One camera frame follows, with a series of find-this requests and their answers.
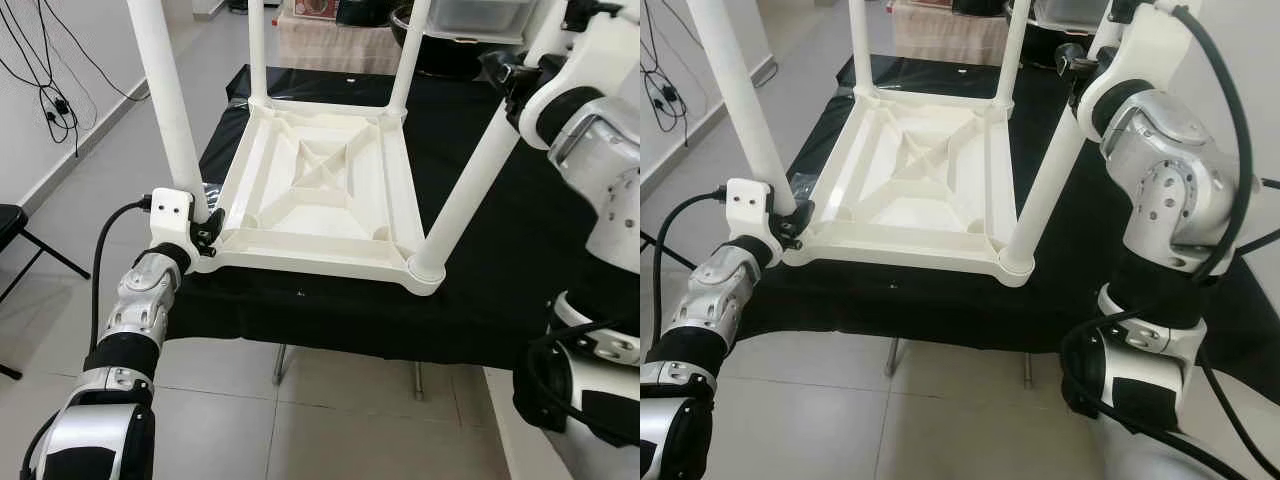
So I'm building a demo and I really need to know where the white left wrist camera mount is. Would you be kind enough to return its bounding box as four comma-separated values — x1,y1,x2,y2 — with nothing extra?
725,178,791,266
148,188,216,273

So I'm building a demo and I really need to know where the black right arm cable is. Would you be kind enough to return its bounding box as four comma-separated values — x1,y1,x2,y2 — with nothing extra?
525,0,641,446
1060,5,1280,480

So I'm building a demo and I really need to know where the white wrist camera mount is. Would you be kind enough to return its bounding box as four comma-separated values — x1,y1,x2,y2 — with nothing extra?
515,10,641,151
1075,0,1201,136
148,188,216,273
725,178,791,266

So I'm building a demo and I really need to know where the dark green bag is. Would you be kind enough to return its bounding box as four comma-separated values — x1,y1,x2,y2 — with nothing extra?
335,0,396,26

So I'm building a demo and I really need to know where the white plastic table top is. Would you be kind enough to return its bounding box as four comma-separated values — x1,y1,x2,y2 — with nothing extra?
195,95,446,298
785,85,1038,288

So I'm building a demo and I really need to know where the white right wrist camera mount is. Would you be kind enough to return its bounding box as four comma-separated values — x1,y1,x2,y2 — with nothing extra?
515,10,641,151
1075,0,1201,136

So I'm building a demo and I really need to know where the green lid clear box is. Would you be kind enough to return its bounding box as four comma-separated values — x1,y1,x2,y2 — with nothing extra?
430,0,531,46
1030,0,1111,31

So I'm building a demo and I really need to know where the white plastic table leg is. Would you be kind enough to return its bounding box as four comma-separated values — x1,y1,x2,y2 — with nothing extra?
685,0,801,216
388,0,433,113
995,0,1033,106
1000,0,1131,286
125,0,213,223
247,0,271,106
848,0,876,96
408,0,571,291

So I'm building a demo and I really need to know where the black tablecloth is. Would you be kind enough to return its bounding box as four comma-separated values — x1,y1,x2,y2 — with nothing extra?
745,55,1280,406
160,65,641,371

